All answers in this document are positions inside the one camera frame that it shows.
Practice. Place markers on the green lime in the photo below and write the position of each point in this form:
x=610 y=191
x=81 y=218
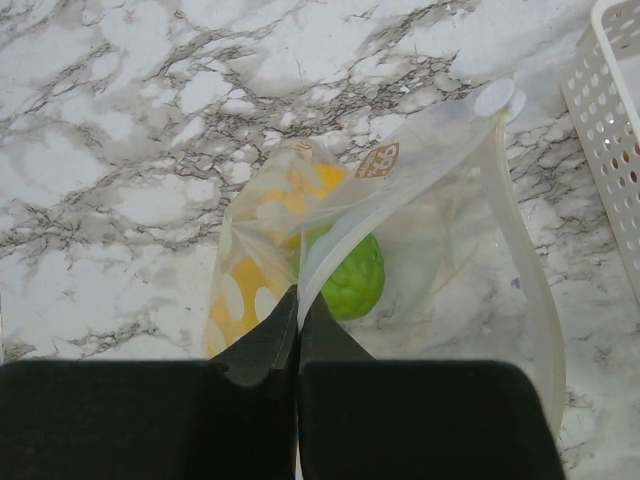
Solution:
x=356 y=285

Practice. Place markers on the white plastic basket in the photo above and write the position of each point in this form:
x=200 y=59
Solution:
x=601 y=90

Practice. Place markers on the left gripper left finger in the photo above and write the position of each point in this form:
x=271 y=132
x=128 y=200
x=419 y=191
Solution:
x=229 y=417

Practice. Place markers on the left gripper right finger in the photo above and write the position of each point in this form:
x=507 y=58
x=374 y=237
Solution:
x=362 y=418

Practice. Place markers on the clear zip top bag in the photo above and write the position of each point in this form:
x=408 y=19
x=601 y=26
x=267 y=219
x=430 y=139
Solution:
x=463 y=280

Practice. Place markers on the yellow bell pepper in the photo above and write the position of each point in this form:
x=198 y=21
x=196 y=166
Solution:
x=242 y=297

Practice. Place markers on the yellow lemon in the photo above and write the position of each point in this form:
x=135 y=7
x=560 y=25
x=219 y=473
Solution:
x=283 y=191

